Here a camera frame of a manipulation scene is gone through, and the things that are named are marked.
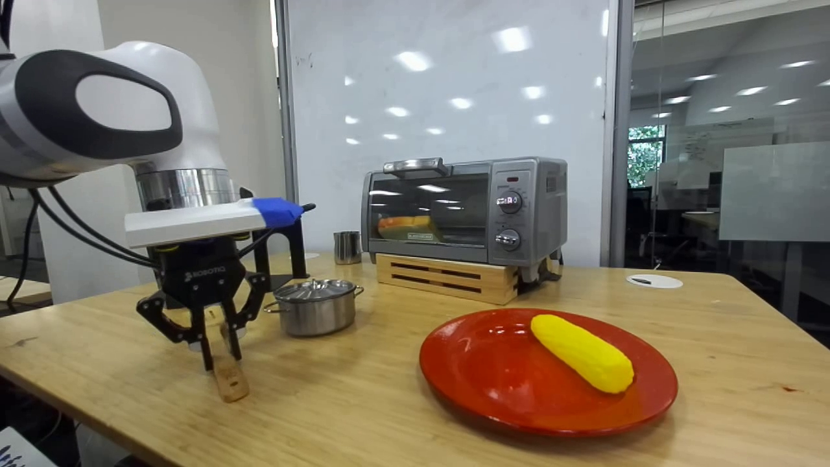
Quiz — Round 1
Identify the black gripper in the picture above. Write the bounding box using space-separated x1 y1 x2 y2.
136 240 267 372

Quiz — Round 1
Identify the wooden slotted spatula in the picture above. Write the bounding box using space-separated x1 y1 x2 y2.
208 325 249 402

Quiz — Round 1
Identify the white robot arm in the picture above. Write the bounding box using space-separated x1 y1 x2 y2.
0 42 263 349

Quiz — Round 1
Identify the red plate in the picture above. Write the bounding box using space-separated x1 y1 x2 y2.
420 308 678 439

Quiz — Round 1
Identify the small steel pot with lid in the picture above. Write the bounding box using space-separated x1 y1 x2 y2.
275 277 362 337

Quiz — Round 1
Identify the small steel cup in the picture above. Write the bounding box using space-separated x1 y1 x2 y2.
333 232 359 264

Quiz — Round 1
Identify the wooden slatted stand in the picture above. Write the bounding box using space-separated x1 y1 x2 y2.
375 254 563 306

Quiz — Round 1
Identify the whiteboard panel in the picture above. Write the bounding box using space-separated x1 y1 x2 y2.
280 0 633 267

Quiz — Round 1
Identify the silver toaster oven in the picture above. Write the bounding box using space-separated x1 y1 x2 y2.
359 157 567 271

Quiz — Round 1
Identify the yellow toy corn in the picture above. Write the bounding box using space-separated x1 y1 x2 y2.
528 314 634 395

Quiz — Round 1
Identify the white table grommet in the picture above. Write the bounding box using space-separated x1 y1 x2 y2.
628 273 681 290

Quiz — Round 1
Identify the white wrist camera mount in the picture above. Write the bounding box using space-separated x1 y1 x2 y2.
123 197 302 246

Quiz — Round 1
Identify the black metal bracket stand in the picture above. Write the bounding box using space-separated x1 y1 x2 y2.
250 197 314 277

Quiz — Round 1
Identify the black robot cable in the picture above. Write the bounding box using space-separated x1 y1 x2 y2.
1 184 158 316

